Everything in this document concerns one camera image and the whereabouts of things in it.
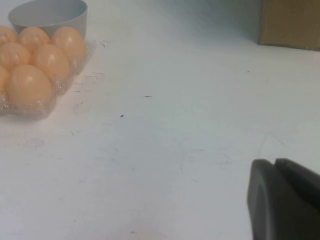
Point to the brown cardboard box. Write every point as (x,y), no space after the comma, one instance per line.
(290,22)

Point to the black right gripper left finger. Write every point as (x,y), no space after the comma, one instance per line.
(265,205)

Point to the grey plastic bowl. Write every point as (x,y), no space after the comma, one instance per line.
(50,15)

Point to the orange plastic egg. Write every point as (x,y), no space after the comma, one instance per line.
(7,36)
(30,83)
(15,55)
(70,41)
(3,80)
(51,60)
(35,37)

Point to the clear plastic egg tray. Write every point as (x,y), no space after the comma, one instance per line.
(37,110)

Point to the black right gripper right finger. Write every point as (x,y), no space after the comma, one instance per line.
(302,178)

